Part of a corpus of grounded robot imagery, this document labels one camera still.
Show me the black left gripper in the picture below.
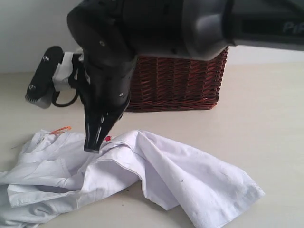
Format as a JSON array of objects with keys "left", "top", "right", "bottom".
[{"left": 67, "top": 0, "right": 137, "bottom": 152}]

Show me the white t-shirt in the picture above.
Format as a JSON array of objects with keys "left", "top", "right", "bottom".
[{"left": 0, "top": 130, "right": 264, "bottom": 228}]

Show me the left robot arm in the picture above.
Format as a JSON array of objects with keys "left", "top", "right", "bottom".
[{"left": 67, "top": 0, "right": 304, "bottom": 152}]

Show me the dark brown wicker basket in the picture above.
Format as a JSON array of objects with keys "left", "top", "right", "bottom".
[{"left": 127, "top": 48, "right": 228, "bottom": 113}]

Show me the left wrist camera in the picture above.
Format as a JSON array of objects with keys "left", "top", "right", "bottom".
[{"left": 25, "top": 46, "right": 83, "bottom": 109}]

